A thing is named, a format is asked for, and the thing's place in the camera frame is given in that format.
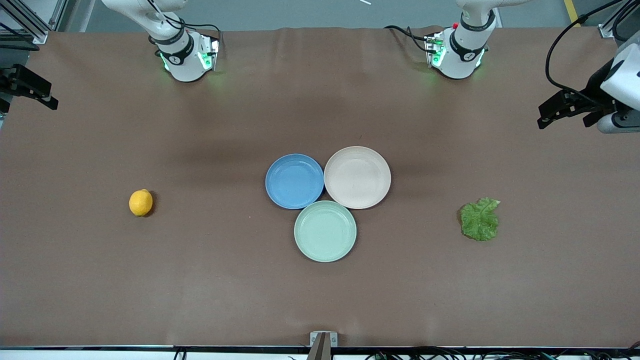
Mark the green lettuce leaf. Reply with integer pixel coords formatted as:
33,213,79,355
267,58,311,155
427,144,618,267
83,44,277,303
459,197,501,242

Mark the yellow lemon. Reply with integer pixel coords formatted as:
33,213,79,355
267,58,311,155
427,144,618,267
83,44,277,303
129,189,154,217

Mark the metal base connector plate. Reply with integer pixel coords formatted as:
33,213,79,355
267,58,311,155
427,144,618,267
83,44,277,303
197,34,221,72
424,31,446,69

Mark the brown table mat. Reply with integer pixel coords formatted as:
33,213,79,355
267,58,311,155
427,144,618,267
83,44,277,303
0,26,640,348

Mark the beige plate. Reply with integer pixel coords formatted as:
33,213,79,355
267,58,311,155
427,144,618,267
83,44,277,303
323,146,392,210

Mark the mint green plate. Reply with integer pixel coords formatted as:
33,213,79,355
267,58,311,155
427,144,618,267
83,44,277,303
294,200,358,263

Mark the blue plate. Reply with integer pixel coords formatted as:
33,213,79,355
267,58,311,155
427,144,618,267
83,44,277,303
265,153,325,210

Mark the aluminium frame profile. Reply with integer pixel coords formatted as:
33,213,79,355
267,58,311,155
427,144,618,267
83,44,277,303
0,0,69,45
598,0,640,39

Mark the black left base cable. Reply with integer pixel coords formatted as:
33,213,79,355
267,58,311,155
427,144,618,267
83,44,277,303
383,25,434,54

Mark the black base cable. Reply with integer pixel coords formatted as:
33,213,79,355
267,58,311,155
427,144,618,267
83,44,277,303
177,17,222,43
383,25,434,54

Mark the black right base cable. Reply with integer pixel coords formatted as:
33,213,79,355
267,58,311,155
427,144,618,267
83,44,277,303
177,17,222,43

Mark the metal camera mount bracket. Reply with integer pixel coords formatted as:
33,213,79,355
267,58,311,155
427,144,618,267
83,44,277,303
307,331,339,360

